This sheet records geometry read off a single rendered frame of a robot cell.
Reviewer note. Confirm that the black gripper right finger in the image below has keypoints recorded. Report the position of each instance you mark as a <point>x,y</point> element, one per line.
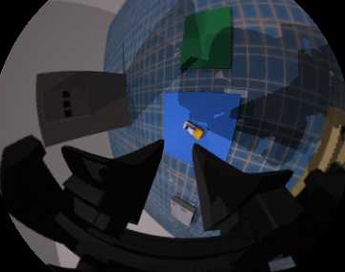
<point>223,189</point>

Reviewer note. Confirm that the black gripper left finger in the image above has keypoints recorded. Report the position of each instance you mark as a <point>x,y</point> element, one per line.
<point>127,177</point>

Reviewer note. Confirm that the blue flat square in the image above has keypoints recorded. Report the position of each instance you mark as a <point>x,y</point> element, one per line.
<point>215,113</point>

